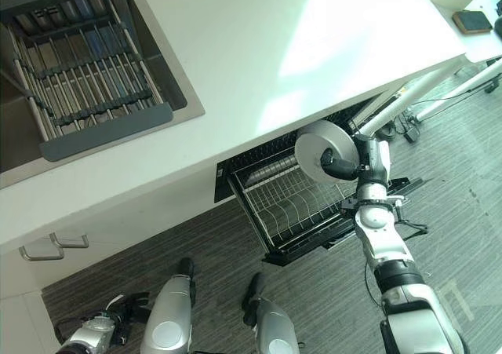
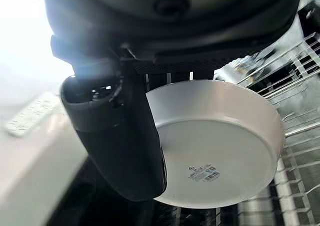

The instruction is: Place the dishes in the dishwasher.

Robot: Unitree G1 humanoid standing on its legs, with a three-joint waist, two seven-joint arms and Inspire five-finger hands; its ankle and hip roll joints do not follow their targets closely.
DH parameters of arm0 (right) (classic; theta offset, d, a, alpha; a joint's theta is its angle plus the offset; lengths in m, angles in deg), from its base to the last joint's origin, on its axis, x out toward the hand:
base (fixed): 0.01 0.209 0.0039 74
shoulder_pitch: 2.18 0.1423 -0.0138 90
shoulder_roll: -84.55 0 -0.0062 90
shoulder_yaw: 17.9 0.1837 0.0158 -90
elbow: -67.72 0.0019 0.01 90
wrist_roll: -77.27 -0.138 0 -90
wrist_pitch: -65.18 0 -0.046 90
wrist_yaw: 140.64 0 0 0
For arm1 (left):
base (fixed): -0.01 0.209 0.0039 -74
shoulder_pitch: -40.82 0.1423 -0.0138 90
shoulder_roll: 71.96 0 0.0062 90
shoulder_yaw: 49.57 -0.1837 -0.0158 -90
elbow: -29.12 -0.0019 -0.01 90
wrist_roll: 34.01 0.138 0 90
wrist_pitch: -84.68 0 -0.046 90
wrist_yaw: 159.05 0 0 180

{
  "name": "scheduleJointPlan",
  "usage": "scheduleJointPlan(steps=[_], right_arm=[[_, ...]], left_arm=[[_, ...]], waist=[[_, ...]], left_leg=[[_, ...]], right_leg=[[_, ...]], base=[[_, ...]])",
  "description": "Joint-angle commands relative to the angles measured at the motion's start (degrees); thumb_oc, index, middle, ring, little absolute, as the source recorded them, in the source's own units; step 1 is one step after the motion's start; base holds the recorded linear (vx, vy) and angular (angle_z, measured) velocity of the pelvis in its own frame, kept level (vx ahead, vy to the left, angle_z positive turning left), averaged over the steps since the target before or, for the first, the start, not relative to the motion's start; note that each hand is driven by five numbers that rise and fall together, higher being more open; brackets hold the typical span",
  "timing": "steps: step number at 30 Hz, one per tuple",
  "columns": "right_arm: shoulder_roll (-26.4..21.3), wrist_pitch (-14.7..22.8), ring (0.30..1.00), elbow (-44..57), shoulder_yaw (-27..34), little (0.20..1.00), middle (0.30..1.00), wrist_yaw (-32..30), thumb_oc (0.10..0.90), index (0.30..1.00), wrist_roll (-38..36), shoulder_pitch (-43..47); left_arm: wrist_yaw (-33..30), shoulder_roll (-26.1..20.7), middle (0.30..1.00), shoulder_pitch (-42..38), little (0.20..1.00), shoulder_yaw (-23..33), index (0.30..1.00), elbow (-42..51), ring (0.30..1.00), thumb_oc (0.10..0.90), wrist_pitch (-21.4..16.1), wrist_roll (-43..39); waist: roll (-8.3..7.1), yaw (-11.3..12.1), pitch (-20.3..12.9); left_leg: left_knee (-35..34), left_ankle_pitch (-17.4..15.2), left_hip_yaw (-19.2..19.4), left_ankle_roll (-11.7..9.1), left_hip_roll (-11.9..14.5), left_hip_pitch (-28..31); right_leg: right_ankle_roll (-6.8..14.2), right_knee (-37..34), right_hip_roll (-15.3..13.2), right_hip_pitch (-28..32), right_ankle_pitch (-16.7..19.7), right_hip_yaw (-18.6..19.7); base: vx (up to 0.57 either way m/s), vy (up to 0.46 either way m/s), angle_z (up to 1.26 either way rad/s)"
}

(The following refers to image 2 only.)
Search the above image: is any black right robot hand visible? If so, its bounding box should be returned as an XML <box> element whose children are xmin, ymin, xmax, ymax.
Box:
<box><xmin>39</xmin><ymin>0</ymin><xmax>301</xmax><ymax>202</ymax></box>

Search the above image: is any white bowl with label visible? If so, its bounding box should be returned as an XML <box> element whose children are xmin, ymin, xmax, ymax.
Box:
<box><xmin>144</xmin><ymin>78</ymin><xmax>286</xmax><ymax>210</ymax></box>

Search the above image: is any grey dishwasher door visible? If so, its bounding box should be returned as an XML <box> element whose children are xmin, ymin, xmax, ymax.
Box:
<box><xmin>0</xmin><ymin>60</ymin><xmax>106</xmax><ymax>226</ymax></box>

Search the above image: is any white wire dishwasher rack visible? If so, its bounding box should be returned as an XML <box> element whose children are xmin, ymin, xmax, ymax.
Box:
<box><xmin>144</xmin><ymin>34</ymin><xmax>320</xmax><ymax>226</ymax></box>

